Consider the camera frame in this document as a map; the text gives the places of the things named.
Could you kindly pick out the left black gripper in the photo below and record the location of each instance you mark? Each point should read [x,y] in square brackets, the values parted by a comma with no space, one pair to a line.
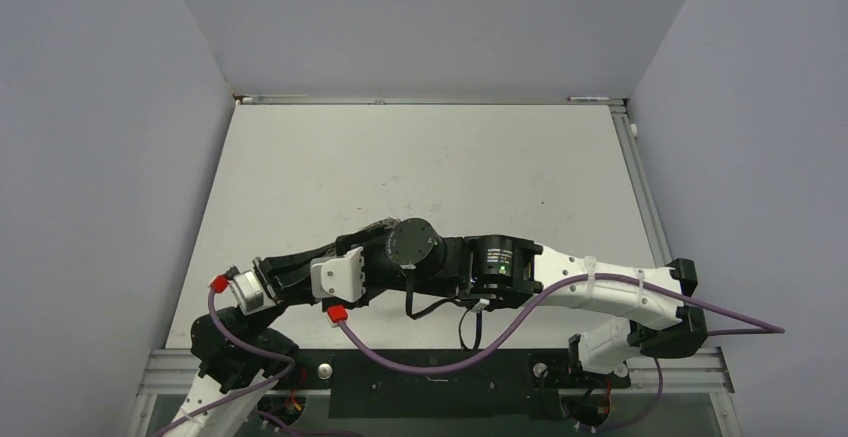
[287,277]

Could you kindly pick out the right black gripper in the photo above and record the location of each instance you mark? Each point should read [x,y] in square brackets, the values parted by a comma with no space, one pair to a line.
[370,240]

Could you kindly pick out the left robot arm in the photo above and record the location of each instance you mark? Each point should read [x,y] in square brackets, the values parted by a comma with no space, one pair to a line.
[245,366]

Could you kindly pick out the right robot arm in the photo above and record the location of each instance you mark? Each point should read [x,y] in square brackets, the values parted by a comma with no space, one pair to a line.
[650,311]

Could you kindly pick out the red white marker pen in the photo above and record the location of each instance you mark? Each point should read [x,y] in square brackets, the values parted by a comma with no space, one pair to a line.
[588,99]

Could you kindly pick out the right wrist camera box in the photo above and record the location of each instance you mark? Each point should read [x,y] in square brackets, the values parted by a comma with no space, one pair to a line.
[341,278]

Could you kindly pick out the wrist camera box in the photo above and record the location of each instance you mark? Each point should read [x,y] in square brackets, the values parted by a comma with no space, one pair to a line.
[341,278]
[247,287]

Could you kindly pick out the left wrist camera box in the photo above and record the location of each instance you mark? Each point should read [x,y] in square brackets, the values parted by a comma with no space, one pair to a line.
[247,287]

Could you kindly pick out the aluminium frame rail back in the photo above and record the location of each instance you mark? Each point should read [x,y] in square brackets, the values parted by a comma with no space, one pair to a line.
[395,100]

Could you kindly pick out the aluminium frame rail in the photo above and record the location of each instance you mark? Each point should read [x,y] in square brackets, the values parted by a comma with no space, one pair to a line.
[172,371]
[395,100]
[627,137]

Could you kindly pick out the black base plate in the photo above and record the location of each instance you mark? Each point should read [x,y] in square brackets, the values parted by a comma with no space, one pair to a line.
[537,383]

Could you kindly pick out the aluminium frame rail right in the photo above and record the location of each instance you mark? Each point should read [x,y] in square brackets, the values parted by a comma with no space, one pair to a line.
[627,137]

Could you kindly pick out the aluminium frame rail front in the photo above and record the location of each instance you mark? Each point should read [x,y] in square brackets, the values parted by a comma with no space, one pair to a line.
[172,371]

